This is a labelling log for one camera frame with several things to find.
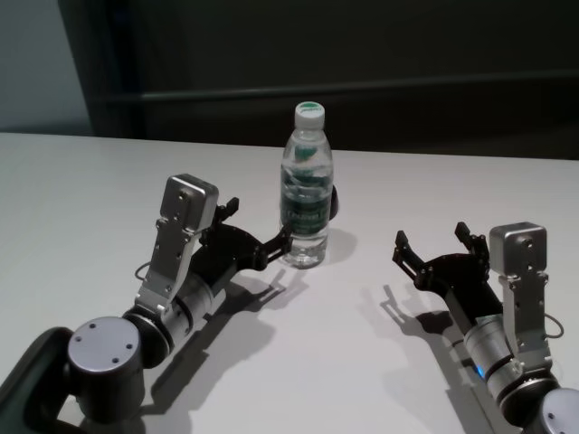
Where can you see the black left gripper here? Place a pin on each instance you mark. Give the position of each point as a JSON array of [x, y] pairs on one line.
[[233, 253]]

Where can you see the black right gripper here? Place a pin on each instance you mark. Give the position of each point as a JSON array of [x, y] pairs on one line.
[[461, 280]]

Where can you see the clear water bottle green label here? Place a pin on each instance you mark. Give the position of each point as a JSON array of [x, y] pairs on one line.
[[305, 212]]

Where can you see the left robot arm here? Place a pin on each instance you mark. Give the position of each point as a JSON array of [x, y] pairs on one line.
[[104, 352]]

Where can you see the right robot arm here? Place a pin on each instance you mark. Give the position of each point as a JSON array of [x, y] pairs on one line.
[[486, 343]]

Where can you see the green YES button black base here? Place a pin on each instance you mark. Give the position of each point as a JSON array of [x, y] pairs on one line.
[[335, 203]]

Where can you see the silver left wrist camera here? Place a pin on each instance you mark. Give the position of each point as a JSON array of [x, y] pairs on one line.
[[185, 212]]

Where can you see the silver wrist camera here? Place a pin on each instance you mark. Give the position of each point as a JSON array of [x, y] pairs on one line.
[[185, 212], [520, 253]]

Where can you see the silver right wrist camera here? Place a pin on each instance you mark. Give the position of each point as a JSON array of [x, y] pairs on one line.
[[520, 253]]

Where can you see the thin grey horizontal rail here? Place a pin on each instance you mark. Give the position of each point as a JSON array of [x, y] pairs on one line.
[[362, 92]]

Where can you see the dark vertical frame post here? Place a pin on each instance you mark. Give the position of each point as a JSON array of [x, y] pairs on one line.
[[104, 68]]

